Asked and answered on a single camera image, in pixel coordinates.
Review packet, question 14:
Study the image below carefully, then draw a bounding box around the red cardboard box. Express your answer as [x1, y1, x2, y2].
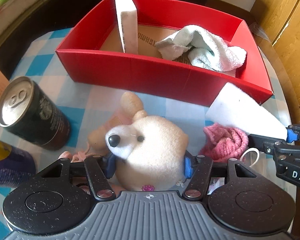
[56, 0, 273, 106]

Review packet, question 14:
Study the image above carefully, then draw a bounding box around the blue white checkered tablecloth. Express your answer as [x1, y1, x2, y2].
[0, 28, 291, 240]

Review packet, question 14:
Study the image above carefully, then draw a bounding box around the white cup handle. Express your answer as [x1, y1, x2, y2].
[239, 147, 260, 167]

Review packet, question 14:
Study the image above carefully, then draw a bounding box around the cream plush bear toy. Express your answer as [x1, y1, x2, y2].
[88, 92, 189, 191]

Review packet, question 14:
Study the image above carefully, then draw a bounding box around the white sponge block upright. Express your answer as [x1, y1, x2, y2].
[115, 0, 138, 54]

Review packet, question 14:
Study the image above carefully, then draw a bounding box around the wooden wardrobe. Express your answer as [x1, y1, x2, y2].
[251, 0, 300, 122]

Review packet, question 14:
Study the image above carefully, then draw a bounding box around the black drink can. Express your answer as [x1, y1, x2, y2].
[0, 76, 71, 151]

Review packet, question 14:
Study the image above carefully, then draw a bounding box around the purple yellow bottle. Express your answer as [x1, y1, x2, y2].
[0, 141, 36, 187]

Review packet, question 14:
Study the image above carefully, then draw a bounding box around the white terry towel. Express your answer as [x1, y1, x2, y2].
[155, 25, 247, 72]

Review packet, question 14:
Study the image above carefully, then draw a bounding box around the white foam sponge block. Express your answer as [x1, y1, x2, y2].
[205, 82, 288, 140]

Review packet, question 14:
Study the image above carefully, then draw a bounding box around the pink knitted cloth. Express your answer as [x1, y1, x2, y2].
[199, 123, 248, 163]

